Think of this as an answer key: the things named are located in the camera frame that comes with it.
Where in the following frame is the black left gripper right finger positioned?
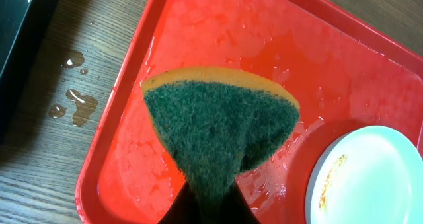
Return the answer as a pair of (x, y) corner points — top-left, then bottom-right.
(219, 183), (260, 224)

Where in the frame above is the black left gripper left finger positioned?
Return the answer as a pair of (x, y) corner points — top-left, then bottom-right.
(158, 182), (201, 224)

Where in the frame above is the orange green sponge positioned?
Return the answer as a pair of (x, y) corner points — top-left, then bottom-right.
(141, 67), (300, 217)

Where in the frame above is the white plate top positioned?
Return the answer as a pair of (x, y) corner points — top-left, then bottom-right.
(305, 126), (422, 224)

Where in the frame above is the red plastic tray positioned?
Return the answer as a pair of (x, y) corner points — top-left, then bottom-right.
(75, 0), (422, 223)

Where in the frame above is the black water container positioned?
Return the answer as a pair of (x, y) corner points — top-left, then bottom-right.
(1, 0), (59, 139)

